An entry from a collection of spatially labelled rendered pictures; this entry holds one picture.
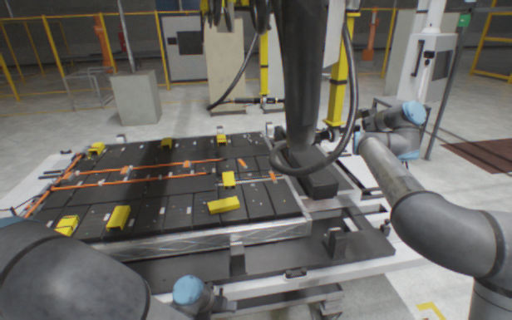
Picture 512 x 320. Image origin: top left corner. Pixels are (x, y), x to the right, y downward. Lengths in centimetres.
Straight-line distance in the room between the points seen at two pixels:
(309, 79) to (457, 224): 39
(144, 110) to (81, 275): 559
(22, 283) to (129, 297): 12
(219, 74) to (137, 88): 166
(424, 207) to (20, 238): 63
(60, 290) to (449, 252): 56
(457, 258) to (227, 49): 553
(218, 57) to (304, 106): 557
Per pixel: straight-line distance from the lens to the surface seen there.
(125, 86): 588
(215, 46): 578
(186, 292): 93
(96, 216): 164
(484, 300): 64
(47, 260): 42
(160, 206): 155
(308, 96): 24
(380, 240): 155
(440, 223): 55
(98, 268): 42
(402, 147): 106
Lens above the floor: 190
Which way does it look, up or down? 28 degrees down
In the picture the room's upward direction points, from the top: 1 degrees counter-clockwise
